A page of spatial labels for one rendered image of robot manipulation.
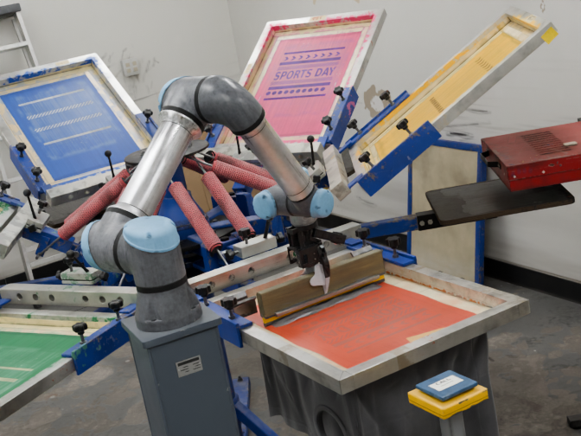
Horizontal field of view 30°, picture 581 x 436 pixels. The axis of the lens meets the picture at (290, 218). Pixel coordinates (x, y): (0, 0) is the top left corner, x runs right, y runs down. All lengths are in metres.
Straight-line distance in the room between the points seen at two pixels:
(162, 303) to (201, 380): 0.20
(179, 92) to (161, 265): 0.48
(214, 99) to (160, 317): 0.53
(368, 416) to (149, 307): 0.64
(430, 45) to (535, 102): 0.78
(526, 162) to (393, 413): 1.21
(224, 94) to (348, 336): 0.72
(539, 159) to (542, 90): 1.51
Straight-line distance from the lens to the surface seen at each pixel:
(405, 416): 2.78
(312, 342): 2.84
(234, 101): 2.57
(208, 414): 2.50
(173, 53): 7.38
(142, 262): 2.39
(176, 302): 2.41
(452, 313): 2.88
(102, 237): 2.49
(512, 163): 3.66
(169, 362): 2.42
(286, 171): 2.70
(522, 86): 5.24
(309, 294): 3.03
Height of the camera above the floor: 2.04
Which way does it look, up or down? 16 degrees down
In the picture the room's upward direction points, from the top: 10 degrees counter-clockwise
